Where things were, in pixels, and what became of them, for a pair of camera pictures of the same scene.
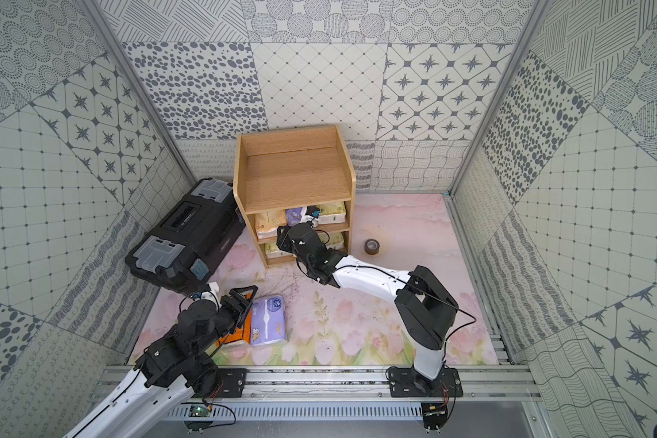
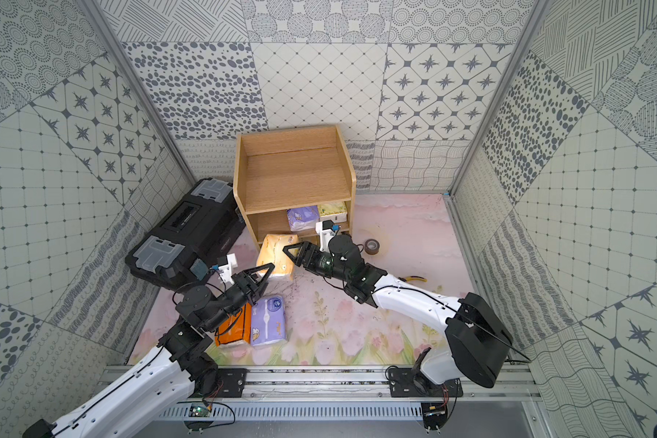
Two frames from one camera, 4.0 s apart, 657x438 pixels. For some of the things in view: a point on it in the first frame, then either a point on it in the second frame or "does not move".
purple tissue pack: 267,320 does not move
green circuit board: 199,411 does not move
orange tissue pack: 243,333 does not move
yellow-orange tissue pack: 267,223 → 271,252
